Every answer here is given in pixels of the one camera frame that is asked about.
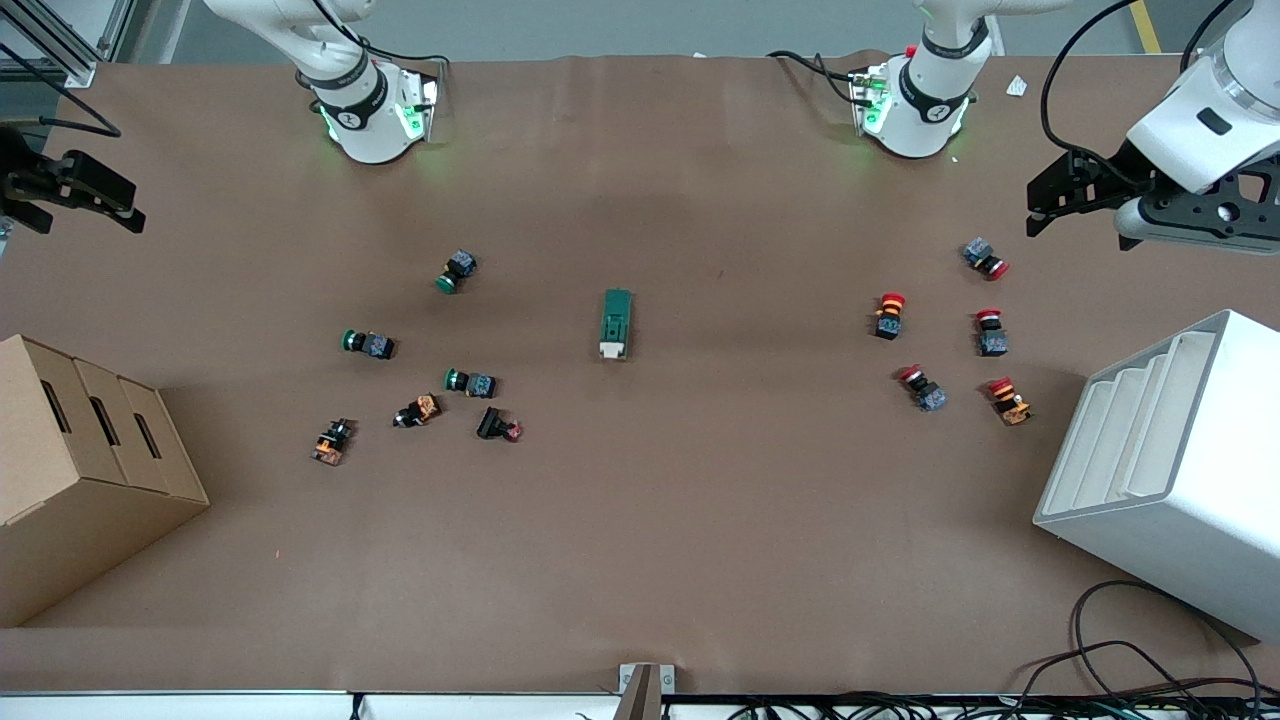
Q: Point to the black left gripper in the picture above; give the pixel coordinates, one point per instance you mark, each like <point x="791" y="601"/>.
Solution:
<point x="1127" y="166"/>

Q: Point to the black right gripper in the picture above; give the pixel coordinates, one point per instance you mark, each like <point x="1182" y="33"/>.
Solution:
<point x="20" y="180"/>

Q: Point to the green load switch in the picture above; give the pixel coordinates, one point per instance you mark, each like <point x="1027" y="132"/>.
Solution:
<point x="614" y="320"/>

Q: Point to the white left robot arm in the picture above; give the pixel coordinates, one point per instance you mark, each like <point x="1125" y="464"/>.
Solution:
<point x="920" y="120"/>

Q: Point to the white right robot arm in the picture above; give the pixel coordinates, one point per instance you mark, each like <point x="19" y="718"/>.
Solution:
<point x="370" y="130"/>

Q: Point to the red mushroom button grey block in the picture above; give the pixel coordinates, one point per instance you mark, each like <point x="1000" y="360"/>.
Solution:
<point x="924" y="389"/>
<point x="991" y="335"/>
<point x="985" y="258"/>

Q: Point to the white paper scrap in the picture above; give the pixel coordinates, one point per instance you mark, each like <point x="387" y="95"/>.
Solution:
<point x="1017" y="86"/>

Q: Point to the red button orange striped collar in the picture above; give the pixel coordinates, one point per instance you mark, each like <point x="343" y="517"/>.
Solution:
<point x="889" y="315"/>

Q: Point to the red button orange contact block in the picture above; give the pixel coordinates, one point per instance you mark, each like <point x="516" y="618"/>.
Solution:
<point x="1009" y="402"/>

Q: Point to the brown cardboard box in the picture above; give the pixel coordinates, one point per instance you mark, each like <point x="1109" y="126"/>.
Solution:
<point x="80" y="500"/>

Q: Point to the green push button grey block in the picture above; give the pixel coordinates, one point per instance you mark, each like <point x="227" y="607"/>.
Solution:
<point x="470" y="382"/>
<point x="456" y="272"/>
<point x="368" y="343"/>

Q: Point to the white stepped storage rack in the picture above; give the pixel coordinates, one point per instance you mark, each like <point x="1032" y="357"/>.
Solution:
<point x="1190" y="500"/>

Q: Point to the brown table cover sheet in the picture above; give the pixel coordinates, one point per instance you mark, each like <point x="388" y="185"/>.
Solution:
<point x="640" y="540"/>

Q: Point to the aluminium frame post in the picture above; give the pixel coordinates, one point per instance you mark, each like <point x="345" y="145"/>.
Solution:
<point x="75" y="70"/>

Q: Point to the black switch orange contact block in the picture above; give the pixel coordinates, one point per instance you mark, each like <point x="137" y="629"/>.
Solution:
<point x="332" y="441"/>
<point x="418" y="411"/>

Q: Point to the black switch red tip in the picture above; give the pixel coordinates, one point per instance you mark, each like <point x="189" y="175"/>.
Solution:
<point x="495" y="424"/>

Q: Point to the white table edge rail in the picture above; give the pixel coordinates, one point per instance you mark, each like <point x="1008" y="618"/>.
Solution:
<point x="200" y="708"/>

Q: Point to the grey metal mount bracket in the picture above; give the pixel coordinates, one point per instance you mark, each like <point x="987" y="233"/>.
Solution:
<point x="668" y="680"/>

